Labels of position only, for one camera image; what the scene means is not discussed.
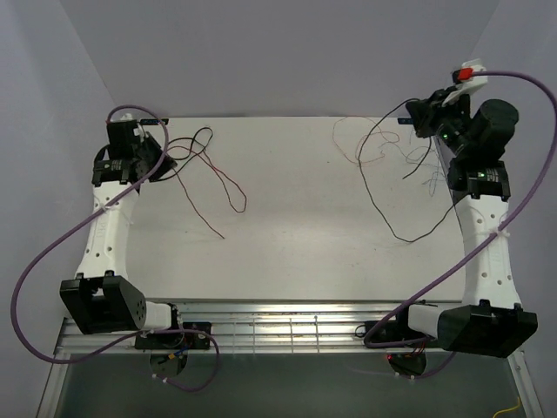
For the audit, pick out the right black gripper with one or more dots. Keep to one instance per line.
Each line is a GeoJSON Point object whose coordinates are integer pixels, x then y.
{"type": "Point", "coordinates": [426, 112]}

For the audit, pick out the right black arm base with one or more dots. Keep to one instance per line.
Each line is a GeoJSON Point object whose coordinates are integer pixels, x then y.
{"type": "Point", "coordinates": [411, 363]}

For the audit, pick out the left blue corner label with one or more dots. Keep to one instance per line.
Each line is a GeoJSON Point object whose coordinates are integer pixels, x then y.
{"type": "Point", "coordinates": [153, 121]}

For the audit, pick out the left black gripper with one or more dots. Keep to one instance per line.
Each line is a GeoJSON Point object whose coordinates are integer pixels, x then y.
{"type": "Point", "coordinates": [166, 165]}

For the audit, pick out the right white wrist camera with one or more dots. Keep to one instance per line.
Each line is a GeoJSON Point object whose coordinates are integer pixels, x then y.
{"type": "Point", "coordinates": [468, 79]}

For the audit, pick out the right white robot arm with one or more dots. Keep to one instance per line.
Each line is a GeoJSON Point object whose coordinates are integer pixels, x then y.
{"type": "Point", "coordinates": [490, 319]}

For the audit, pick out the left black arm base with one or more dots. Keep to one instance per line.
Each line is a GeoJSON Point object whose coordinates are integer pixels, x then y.
{"type": "Point", "coordinates": [169, 352]}

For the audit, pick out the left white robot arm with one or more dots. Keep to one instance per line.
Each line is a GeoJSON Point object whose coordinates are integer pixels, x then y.
{"type": "Point", "coordinates": [101, 298]}

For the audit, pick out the aluminium rail frame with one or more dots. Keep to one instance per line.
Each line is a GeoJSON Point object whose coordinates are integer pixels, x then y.
{"type": "Point", "coordinates": [341, 219]}

